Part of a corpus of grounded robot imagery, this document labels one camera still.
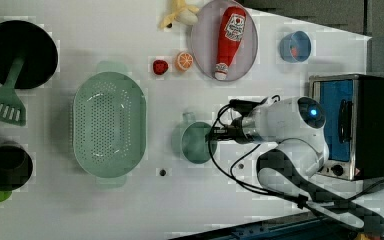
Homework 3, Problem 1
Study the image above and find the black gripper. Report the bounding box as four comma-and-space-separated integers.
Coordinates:
208, 125, 246, 142

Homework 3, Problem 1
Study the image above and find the green mug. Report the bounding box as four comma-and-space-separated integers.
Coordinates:
171, 112, 217, 164

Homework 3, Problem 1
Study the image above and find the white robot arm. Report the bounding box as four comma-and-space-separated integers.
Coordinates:
205, 97, 384, 236

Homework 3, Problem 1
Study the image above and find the orange slice toy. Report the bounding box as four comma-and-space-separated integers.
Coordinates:
175, 52, 194, 72

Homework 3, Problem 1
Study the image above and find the red strawberry toy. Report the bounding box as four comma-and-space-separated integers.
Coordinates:
153, 59, 169, 75

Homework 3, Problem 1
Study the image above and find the grey round plate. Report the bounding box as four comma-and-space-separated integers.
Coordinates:
190, 0, 258, 81

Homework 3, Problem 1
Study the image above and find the red strawberry in bowl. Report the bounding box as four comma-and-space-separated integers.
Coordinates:
290, 47, 298, 56

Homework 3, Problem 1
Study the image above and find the red plush ketchup bottle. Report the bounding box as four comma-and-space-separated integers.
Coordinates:
214, 6, 246, 81

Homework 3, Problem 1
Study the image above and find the blue bowl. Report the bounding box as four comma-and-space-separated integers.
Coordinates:
279, 31, 312, 63

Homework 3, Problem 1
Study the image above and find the green perforated colander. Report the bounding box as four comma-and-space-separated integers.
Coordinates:
72, 61, 147, 189

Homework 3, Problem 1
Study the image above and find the silver toaster oven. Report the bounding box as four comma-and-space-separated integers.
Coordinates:
309, 74, 384, 181

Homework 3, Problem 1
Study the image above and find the yellow plush banana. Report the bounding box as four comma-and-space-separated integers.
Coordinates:
159, 0, 199, 29

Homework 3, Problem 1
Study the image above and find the black cup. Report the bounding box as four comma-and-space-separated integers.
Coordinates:
0, 145, 33, 191

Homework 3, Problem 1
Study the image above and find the green slotted spatula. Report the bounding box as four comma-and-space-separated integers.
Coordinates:
0, 57, 26, 126

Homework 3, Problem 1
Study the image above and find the black frying pan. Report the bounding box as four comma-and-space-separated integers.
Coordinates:
0, 20, 58, 89

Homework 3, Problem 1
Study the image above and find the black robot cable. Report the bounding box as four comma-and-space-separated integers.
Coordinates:
207, 94, 384, 209

